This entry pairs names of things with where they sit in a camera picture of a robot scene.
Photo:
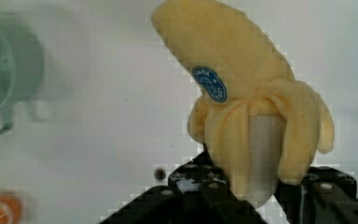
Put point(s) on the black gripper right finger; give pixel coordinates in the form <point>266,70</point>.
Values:
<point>324,196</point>

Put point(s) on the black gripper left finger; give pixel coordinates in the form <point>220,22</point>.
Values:
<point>197,193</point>

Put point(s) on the yellow plush banana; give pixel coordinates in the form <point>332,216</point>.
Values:
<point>260,124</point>

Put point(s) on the green mug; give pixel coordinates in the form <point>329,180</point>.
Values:
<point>21,66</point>

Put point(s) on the orange slice toy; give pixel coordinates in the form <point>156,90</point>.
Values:
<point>10,209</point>

